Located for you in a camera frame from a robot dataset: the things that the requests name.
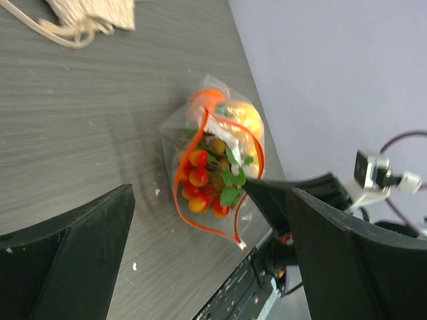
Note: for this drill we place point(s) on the clear zip top bag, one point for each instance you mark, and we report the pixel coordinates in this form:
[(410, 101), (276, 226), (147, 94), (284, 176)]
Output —
[(188, 127)]

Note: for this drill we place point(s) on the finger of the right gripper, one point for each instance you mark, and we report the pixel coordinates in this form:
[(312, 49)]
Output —
[(270, 197)]

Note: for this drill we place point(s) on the beige cloth drawstring bag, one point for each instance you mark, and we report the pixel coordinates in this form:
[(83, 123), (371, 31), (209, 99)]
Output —
[(79, 21)]

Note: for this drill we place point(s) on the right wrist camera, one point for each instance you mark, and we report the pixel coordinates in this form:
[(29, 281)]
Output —
[(373, 180)]

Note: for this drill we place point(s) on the fake lemon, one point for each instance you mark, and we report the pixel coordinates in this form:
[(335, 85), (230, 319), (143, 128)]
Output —
[(249, 132)]

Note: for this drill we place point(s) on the fake brown longan bunch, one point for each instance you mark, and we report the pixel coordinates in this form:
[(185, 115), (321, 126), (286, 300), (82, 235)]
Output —
[(219, 164)]

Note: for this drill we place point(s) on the fake orange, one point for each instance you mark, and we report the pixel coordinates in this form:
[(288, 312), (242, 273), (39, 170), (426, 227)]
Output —
[(208, 98)]

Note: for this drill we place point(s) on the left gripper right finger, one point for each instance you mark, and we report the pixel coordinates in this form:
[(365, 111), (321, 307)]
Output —
[(352, 269)]

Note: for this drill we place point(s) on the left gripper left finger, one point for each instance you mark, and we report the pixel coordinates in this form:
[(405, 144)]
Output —
[(66, 267)]

